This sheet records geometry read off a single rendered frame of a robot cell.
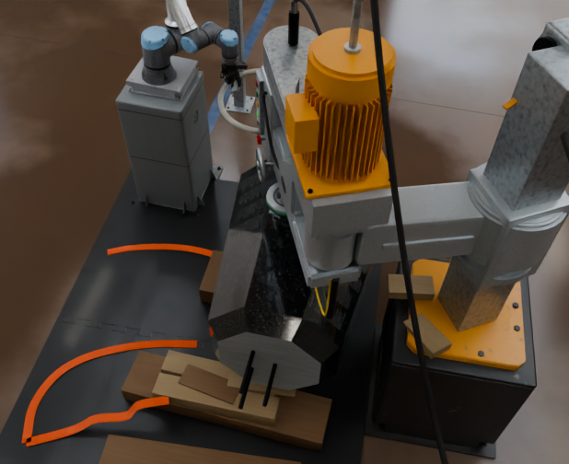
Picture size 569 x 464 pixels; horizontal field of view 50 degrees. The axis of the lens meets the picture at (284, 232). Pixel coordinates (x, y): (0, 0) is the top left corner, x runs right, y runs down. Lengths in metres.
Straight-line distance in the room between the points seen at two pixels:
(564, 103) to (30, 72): 4.49
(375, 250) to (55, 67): 3.93
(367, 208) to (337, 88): 0.42
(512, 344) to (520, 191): 0.90
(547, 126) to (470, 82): 3.48
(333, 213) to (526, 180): 0.63
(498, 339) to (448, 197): 0.83
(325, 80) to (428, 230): 0.75
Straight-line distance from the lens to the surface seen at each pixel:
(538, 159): 2.02
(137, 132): 3.78
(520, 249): 2.26
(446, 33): 5.94
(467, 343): 2.75
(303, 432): 3.17
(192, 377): 3.18
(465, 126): 4.95
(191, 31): 3.32
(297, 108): 1.70
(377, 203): 1.86
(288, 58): 2.35
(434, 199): 2.19
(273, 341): 2.63
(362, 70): 1.61
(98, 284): 3.87
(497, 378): 2.76
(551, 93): 1.92
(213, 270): 3.65
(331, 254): 2.13
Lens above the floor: 3.07
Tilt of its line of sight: 50 degrees down
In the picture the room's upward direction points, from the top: 1 degrees clockwise
